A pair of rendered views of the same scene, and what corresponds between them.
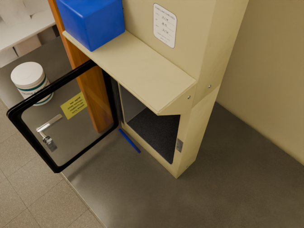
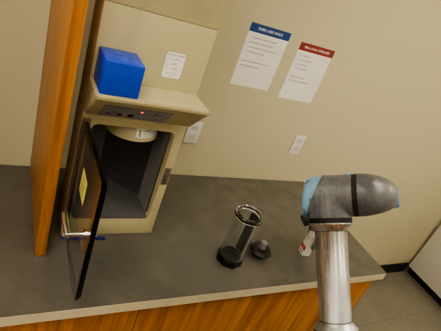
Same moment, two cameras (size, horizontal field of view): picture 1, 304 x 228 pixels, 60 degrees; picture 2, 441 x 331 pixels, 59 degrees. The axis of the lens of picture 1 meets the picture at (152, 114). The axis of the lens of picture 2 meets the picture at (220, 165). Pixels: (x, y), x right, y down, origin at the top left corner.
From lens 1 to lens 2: 1.02 m
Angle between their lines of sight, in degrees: 62
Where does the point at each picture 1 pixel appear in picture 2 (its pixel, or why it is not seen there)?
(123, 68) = (165, 101)
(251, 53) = not seen: hidden behind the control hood
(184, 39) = (189, 69)
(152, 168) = (128, 240)
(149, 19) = (159, 64)
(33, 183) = not seen: outside the picture
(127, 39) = not seen: hidden behind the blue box
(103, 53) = (143, 98)
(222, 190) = (180, 217)
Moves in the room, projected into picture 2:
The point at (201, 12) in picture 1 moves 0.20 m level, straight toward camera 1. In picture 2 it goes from (205, 48) to (263, 77)
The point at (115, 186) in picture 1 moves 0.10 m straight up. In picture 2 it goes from (124, 273) to (130, 250)
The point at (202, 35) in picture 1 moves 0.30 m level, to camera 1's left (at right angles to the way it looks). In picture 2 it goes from (204, 61) to (156, 77)
